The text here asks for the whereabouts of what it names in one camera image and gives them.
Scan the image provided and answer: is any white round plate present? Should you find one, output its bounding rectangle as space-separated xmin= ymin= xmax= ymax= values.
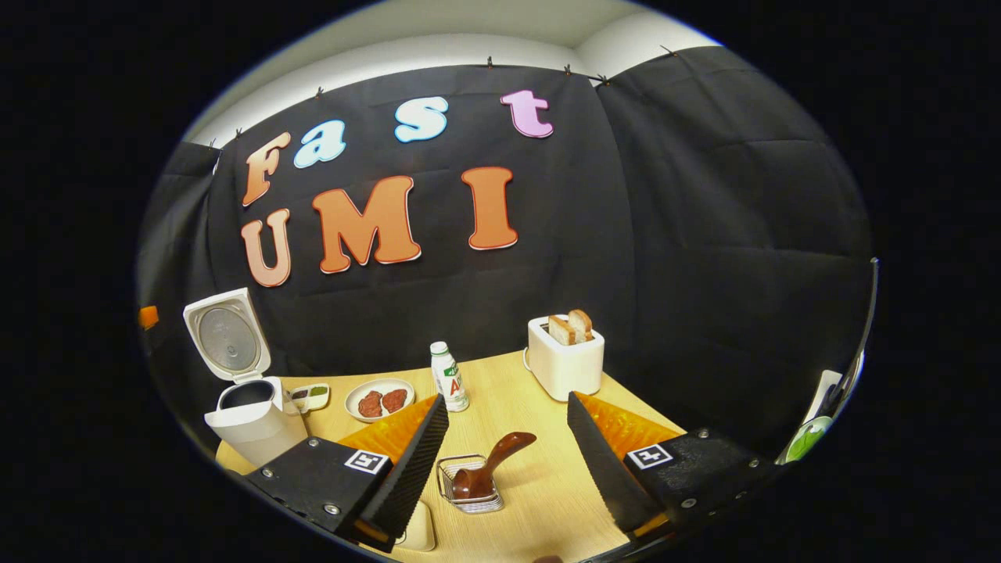
xmin=345 ymin=378 xmax=416 ymax=424

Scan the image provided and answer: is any white rice cooker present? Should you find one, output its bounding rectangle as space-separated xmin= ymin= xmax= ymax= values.
xmin=183 ymin=288 xmax=310 ymax=468

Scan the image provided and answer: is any white toaster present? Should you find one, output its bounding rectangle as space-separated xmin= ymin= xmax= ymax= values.
xmin=526 ymin=315 xmax=605 ymax=402

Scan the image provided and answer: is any white milk bottle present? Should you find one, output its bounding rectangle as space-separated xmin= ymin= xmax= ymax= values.
xmin=430 ymin=341 xmax=470 ymax=413

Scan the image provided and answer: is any brown wooden spoon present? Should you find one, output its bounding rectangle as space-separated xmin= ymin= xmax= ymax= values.
xmin=452 ymin=432 xmax=538 ymax=501

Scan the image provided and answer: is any black backdrop cloth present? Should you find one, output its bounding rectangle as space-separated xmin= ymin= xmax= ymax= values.
xmin=135 ymin=45 xmax=877 ymax=462

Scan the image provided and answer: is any clear glass rice container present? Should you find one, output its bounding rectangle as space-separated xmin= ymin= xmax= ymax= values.
xmin=395 ymin=500 xmax=436 ymax=553

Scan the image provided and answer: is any row of black cloth clips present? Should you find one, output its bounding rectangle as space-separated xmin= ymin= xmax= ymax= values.
xmin=207 ymin=45 xmax=681 ymax=149

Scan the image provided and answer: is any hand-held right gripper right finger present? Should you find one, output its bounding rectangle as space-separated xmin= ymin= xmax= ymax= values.
xmin=566 ymin=391 xmax=783 ymax=542

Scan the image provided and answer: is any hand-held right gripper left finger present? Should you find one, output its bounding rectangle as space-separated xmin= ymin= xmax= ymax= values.
xmin=245 ymin=393 xmax=450 ymax=553

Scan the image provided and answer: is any small divided seasoning dish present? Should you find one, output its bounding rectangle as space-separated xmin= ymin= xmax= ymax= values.
xmin=289 ymin=383 xmax=331 ymax=414

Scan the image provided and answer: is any metal wire chopstick holder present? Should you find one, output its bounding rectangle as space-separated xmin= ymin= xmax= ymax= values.
xmin=436 ymin=454 xmax=505 ymax=515

